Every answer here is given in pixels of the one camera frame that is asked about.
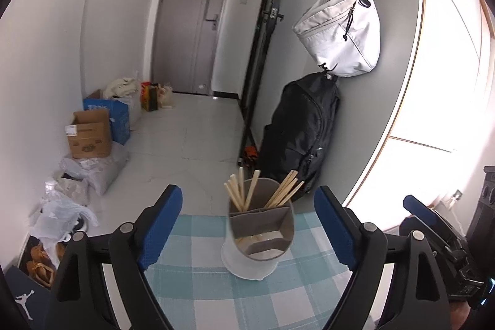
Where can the bundle of wooden chopsticks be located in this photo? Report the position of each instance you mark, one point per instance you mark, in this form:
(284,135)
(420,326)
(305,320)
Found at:
(251,191)

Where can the teal checked tablecloth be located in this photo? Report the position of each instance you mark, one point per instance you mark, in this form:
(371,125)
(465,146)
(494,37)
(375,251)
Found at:
(216,299)

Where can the white storage bag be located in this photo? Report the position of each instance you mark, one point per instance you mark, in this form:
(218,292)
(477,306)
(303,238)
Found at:
(135,105)

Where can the orange black tool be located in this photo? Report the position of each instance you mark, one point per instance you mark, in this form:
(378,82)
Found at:
(250,153)

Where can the bright window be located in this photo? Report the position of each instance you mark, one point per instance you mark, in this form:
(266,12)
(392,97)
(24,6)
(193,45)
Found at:
(444,82)

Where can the wall outlet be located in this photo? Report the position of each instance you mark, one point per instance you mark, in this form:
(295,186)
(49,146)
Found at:
(458,194)

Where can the blue cardboard box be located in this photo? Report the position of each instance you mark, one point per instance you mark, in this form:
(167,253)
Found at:
(120,121)

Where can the black sliding door frame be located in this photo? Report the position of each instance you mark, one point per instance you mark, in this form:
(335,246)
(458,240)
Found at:
(267,24)

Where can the white utensil holder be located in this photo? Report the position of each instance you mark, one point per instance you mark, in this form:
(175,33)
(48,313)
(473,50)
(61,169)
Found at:
(251,268)

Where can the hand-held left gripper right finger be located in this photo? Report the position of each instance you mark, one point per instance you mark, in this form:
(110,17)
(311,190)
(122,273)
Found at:
(334,229)

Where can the beige paper bag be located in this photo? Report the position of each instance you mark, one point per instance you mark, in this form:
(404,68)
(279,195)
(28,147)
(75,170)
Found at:
(167,96)

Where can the plastic bag with beige contents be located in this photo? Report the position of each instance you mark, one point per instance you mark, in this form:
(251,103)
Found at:
(71,191)

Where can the white plastic bag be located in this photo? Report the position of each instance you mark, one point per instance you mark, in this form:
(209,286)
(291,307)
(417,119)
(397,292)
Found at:
(58,218)

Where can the grey plastic bag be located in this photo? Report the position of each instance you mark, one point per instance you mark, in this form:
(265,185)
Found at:
(104,171)

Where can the brown cardboard box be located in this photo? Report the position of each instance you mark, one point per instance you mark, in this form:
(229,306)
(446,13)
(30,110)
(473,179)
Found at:
(91,138)

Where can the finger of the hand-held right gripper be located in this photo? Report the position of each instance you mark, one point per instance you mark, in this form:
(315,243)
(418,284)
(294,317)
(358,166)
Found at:
(417,204)

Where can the yellow red bags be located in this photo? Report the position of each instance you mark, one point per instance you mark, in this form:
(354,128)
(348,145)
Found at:
(151,100)

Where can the red bag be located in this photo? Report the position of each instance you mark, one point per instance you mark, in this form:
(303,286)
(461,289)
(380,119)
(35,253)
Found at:
(145,86)

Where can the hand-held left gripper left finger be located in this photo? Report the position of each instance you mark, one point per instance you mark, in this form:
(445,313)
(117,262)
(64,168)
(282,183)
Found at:
(162,229)

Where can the beige cloth bag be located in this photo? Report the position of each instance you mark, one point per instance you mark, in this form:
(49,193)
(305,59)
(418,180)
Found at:
(122,86)

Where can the grey door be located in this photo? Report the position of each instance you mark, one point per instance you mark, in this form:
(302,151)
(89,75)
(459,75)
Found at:
(181,36)

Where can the black backpack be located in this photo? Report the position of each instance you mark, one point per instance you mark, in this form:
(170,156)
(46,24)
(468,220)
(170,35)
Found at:
(301,129)

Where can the white shoulder bag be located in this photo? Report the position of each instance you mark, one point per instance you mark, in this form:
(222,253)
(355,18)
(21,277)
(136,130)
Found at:
(340,40)

